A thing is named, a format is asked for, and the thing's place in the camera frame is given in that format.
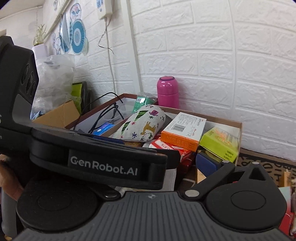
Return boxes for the white and orange box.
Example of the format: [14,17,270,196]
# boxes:
[160,112,207,152]

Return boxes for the white socket cable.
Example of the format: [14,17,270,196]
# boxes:
[97,16,117,96]

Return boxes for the green bag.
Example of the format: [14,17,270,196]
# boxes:
[70,83,84,112]

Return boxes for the black cable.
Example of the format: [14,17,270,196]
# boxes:
[88,92,125,135]

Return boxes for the green foil packet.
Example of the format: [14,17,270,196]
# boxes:
[132,92,158,114]

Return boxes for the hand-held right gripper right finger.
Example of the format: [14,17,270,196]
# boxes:
[181,152,274,201]

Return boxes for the person's left hand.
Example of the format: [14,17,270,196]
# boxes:
[0,154,24,201]

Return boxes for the small open cardboard box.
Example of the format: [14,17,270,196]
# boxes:
[32,100,82,128]

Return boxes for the blue plastic packet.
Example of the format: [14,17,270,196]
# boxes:
[92,123,115,136]

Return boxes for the white wall socket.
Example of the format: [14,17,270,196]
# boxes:
[96,0,114,20]

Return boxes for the red and white pack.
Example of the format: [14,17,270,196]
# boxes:
[143,138,195,168]

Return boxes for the yellow green box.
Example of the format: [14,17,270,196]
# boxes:
[199,127,239,163]

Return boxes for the brown cardboard box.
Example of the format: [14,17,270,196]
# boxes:
[64,93,243,186]

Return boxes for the white printed fabric pouch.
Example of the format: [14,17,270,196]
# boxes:
[114,104,167,142]

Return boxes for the blue fan wall stickers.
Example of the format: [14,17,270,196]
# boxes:
[49,2,90,55]

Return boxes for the pink bottle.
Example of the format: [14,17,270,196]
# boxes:
[157,75,180,109]

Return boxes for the white vase with plant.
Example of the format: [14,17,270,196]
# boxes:
[32,24,49,57]

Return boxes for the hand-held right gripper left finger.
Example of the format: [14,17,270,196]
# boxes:
[89,185,122,201]

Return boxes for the clear plastic bag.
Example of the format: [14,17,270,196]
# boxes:
[31,54,76,117]

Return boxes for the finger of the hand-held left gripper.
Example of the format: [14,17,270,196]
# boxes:
[92,135,126,146]
[30,128,181,171]

